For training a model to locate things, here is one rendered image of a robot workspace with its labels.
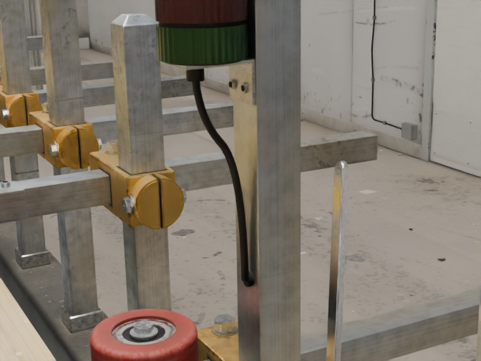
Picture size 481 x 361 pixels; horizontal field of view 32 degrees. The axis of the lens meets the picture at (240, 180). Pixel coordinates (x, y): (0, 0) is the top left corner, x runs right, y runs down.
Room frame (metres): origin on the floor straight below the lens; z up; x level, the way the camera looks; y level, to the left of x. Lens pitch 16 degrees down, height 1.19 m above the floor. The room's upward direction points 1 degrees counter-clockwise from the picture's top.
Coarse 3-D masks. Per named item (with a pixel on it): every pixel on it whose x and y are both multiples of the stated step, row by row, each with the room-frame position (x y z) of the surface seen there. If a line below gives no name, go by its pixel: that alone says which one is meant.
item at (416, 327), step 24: (384, 312) 0.70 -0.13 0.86; (408, 312) 0.70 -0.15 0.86; (432, 312) 0.70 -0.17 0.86; (456, 312) 0.70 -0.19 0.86; (312, 336) 0.66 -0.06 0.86; (360, 336) 0.65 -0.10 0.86; (384, 336) 0.66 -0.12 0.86; (408, 336) 0.68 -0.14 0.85; (432, 336) 0.69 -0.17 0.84; (456, 336) 0.70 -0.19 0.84; (312, 360) 0.63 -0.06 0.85; (360, 360) 0.65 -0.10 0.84; (384, 360) 0.66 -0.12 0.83
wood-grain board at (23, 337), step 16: (0, 288) 0.68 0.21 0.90; (0, 304) 0.64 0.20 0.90; (16, 304) 0.64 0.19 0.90; (0, 320) 0.61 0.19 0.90; (16, 320) 0.61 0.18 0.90; (0, 336) 0.59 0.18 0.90; (16, 336) 0.59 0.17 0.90; (32, 336) 0.59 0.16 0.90; (0, 352) 0.56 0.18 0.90; (16, 352) 0.56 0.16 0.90; (32, 352) 0.56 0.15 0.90; (48, 352) 0.56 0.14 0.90
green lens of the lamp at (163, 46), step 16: (160, 32) 0.55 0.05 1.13; (176, 32) 0.54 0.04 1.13; (192, 32) 0.53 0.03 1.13; (208, 32) 0.53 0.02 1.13; (224, 32) 0.54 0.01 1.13; (240, 32) 0.54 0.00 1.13; (160, 48) 0.55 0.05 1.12; (176, 48) 0.54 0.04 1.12; (192, 48) 0.53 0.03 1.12; (208, 48) 0.53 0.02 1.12; (224, 48) 0.53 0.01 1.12; (240, 48) 0.54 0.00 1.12
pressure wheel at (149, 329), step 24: (144, 312) 0.61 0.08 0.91; (168, 312) 0.61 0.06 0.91; (96, 336) 0.57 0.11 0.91; (120, 336) 0.57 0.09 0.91; (144, 336) 0.57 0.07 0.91; (168, 336) 0.57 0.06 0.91; (192, 336) 0.57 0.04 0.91; (96, 360) 0.56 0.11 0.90; (120, 360) 0.54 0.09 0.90; (144, 360) 0.54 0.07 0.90; (168, 360) 0.55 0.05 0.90; (192, 360) 0.56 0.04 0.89
